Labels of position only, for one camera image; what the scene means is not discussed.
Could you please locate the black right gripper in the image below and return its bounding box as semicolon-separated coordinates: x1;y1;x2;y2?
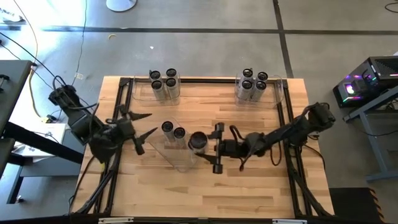
203;121;248;174

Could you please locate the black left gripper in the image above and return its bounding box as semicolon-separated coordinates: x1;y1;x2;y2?
105;104;159;157

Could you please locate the clear plastic bin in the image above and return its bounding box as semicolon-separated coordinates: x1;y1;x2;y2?
145;116;201;174
132;74;182;106
234;73;284;108

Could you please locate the white paper box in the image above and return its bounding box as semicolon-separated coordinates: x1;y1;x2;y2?
12;123;68;158

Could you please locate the white round base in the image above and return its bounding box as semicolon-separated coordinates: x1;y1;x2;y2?
105;0;137;12

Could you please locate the black desk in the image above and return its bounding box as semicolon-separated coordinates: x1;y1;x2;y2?
0;60;85;206

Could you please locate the black striped box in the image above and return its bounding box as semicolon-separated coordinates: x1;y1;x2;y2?
328;187;385;223

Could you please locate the blue-grey metal table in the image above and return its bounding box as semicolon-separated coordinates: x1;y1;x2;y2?
341;86;398;183

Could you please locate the black desktop computer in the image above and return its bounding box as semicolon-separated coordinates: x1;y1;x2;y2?
332;55;398;108

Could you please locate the black aluminium table frame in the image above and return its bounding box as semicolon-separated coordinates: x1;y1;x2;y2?
70;77;335;218

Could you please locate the white metal bracket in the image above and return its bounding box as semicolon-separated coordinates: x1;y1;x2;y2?
272;218;307;224
98;217;134;224

